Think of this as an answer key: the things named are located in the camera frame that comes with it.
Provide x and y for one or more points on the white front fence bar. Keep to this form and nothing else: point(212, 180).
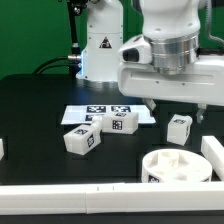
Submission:
point(109, 198)

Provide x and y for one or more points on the white fence bar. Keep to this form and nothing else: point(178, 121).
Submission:
point(109, 198)
point(213, 151)

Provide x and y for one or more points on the white right fence bar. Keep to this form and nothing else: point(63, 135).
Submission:
point(213, 151)

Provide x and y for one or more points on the white marker sheet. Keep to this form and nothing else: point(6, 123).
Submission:
point(83, 114)

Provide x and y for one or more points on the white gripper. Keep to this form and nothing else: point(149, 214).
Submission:
point(171, 70)

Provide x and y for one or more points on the white left fence piece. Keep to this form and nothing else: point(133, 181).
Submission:
point(1, 149)

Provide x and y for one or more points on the white round stool seat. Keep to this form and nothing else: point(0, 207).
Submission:
point(175, 165)

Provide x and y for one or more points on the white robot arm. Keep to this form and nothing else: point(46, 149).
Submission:
point(162, 19)

